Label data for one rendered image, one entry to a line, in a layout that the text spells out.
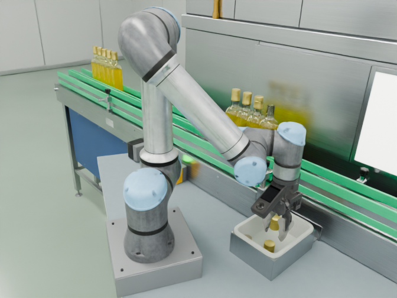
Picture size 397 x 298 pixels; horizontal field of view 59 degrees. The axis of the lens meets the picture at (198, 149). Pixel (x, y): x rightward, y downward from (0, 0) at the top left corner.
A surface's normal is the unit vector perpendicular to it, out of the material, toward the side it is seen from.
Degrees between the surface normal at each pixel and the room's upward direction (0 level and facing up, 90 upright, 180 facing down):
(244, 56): 90
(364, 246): 90
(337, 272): 0
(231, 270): 0
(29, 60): 90
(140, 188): 10
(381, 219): 90
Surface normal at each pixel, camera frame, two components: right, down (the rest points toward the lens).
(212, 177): -0.74, 0.27
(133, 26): -0.27, -0.34
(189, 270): 0.32, 0.42
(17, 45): 0.67, 0.34
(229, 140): 0.13, 0.19
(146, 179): -0.02, -0.82
